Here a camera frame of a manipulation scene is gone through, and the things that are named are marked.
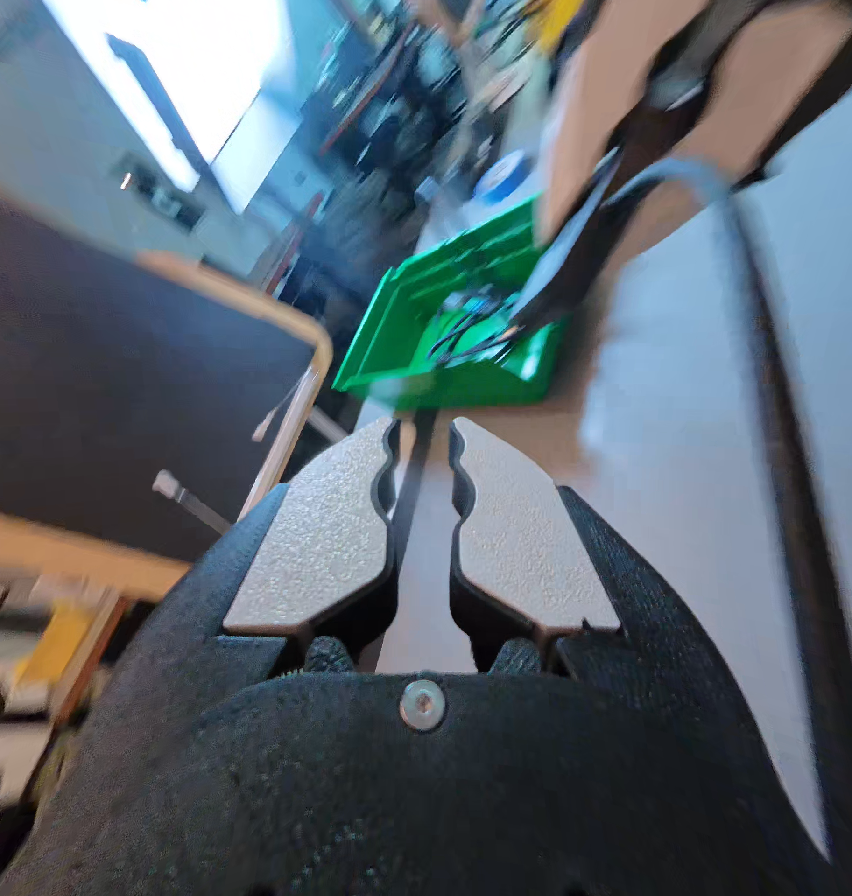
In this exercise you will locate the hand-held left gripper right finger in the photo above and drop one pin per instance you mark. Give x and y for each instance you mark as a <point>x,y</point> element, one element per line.
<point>531,546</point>

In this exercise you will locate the blue tape roll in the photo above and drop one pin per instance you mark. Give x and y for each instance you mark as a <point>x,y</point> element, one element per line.
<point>506,179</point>

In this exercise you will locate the green plastic bin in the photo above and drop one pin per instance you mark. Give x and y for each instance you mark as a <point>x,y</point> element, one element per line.
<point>398,336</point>

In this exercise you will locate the black panel with wooden rim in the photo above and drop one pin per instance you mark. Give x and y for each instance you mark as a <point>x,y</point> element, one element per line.
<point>104,378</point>

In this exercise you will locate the bright softbox light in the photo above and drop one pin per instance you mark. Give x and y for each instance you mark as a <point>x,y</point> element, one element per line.
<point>188,70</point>

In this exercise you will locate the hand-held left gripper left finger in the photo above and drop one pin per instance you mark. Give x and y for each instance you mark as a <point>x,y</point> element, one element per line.
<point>314,546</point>

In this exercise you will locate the white tipped pin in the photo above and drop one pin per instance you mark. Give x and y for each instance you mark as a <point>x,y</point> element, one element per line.
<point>275,413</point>
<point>174,487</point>

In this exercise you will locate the black adapter box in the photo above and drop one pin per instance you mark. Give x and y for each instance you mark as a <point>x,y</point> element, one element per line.
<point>566,273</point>

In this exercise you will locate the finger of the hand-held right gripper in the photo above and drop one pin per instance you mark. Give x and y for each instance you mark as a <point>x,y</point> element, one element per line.
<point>762,98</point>
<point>587,98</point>

